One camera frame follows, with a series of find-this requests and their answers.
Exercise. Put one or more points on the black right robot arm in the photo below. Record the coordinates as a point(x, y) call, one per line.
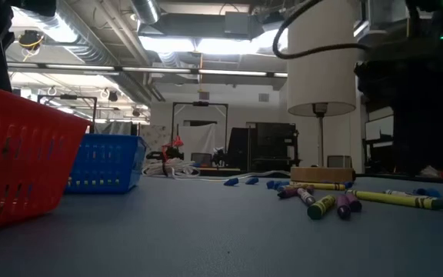
point(417, 96)

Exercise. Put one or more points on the red plastic basket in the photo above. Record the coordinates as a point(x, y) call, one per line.
point(21, 154)

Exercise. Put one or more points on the black equipment rack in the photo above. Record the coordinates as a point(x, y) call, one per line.
point(267, 146)

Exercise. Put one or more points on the long ceiling light fixture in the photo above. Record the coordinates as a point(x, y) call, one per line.
point(71, 67)

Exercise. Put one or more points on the small blue crayon piece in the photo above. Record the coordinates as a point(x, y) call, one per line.
point(270, 184)
point(281, 184)
point(348, 184)
point(231, 181)
point(429, 192)
point(251, 180)

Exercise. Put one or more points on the small grey box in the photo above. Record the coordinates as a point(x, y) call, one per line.
point(338, 161)

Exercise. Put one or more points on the yellow crayon with green tip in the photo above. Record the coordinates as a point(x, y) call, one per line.
point(398, 200)
point(321, 206)

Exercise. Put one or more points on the white board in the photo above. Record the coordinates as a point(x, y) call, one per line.
point(379, 129)

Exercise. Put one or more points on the small black metal frame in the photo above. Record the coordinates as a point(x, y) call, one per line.
point(94, 115)

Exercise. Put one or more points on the red object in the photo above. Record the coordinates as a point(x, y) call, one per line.
point(171, 148)

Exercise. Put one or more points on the purple crayon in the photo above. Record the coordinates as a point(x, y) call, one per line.
point(354, 202)
point(306, 196)
point(342, 206)
point(290, 191)

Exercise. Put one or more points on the silver ceiling air duct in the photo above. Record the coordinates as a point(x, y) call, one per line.
point(71, 34)

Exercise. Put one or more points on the blue-grey table mat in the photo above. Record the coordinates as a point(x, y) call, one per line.
point(206, 238)

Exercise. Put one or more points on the black gantry frame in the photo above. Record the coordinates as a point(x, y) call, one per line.
point(173, 131)

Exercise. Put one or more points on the blue plastic basket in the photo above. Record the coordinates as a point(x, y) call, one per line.
point(106, 165)

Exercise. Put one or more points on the white-shade wooden-base table lamp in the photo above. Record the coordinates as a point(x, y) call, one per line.
point(321, 84)

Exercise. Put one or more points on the white hanging sheet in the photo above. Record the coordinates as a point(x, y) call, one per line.
point(198, 138)

